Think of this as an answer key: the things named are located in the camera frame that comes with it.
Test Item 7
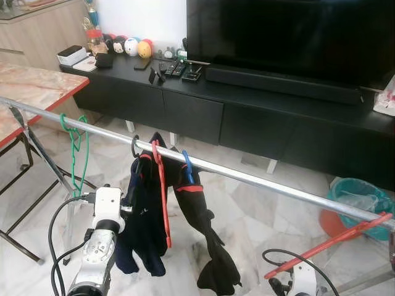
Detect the blue plastic hanger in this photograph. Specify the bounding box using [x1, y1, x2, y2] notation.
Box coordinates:
[181, 150, 196, 186]

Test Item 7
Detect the black t-shirt red collar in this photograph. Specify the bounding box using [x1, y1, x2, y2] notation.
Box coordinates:
[148, 131, 243, 295]

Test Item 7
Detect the black plastic hanger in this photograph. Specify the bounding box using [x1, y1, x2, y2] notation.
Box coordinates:
[131, 134, 143, 158]

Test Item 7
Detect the green plastic hanger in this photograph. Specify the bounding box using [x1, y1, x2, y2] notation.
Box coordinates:
[59, 113, 91, 199]

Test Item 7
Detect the navy blue t-shirt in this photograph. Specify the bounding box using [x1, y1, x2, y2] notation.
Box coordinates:
[114, 151, 168, 277]

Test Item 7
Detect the orange plastic bucket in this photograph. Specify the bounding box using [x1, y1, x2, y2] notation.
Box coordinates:
[319, 208, 371, 240]

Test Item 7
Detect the silver metal clothes rack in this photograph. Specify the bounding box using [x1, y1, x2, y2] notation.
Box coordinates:
[0, 96, 395, 295]

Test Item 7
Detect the teal plastic bin liner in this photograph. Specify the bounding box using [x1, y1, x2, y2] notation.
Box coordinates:
[326, 177, 395, 241]

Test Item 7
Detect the black smartphone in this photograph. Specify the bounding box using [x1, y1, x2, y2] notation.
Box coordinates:
[134, 57, 152, 70]

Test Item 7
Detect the black remote control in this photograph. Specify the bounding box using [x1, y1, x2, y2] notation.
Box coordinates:
[164, 60, 181, 77]

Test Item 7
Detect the black television console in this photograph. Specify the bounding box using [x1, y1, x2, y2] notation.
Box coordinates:
[60, 54, 395, 192]

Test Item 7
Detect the small black tray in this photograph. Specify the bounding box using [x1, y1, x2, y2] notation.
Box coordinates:
[182, 65, 203, 83]

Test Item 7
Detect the black pouch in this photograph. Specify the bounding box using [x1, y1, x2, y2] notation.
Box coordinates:
[94, 53, 114, 69]

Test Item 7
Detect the white tissue box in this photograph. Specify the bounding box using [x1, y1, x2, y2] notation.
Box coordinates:
[373, 77, 395, 115]

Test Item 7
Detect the marble top folding table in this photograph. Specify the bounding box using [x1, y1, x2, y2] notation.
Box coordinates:
[0, 60, 91, 266]

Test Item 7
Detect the white box black lid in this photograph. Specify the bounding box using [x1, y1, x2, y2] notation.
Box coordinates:
[57, 44, 89, 67]

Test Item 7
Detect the black white plush toy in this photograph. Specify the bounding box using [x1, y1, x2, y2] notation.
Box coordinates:
[112, 36, 126, 54]

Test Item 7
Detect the jar with red lid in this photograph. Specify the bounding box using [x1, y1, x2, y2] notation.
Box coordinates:
[86, 28, 103, 50]

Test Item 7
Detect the light wooden sideboard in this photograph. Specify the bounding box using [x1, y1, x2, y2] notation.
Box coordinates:
[0, 0, 94, 72]

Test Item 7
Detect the black soundbar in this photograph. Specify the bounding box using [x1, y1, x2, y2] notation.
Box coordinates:
[204, 64, 365, 105]

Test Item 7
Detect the black flat screen television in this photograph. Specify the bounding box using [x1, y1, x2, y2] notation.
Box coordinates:
[186, 0, 395, 91]

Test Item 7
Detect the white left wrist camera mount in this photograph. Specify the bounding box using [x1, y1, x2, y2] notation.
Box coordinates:
[93, 186, 124, 221]

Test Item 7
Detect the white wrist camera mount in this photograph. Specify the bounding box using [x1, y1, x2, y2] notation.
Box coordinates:
[93, 186, 124, 221]
[289, 262, 319, 296]

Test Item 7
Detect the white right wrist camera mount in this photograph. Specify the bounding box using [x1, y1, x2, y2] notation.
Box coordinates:
[289, 262, 319, 296]

